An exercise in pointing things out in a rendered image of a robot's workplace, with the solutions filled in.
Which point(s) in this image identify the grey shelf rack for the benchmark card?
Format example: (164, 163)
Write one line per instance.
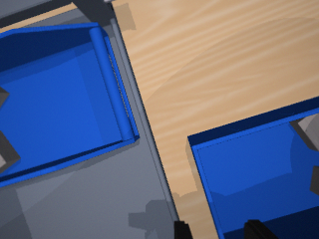
(120, 194)

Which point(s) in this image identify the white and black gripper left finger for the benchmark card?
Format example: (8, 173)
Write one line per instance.
(181, 230)

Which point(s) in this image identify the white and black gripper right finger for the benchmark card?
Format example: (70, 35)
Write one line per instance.
(255, 229)

